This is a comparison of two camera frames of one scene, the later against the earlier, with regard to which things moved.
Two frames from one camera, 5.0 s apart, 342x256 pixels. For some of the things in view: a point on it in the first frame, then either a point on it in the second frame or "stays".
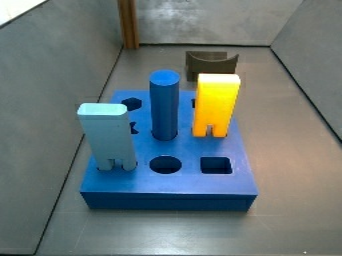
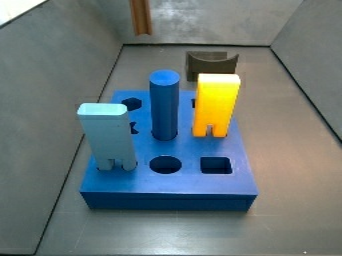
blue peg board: [192, 173] stays
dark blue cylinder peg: [164, 88] stays
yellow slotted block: [216, 92] stays
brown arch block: [129, 23] to [140, 8]
